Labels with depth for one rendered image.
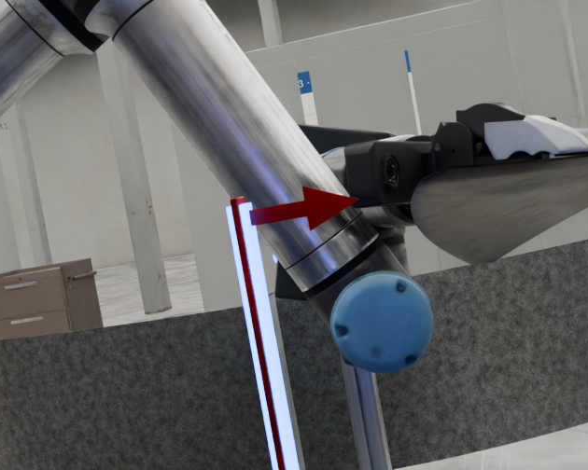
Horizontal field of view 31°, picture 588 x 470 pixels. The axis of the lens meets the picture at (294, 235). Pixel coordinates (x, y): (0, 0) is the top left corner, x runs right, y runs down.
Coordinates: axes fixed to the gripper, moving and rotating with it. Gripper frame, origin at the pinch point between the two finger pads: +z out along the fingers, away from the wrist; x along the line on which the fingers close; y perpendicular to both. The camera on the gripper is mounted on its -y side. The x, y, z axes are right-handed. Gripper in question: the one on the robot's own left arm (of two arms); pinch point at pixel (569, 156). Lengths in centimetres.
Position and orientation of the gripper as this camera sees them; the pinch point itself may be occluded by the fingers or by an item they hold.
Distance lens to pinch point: 69.8
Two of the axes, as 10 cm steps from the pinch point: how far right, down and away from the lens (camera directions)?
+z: 4.8, -0.4, -8.8
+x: 0.8, 10.0, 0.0
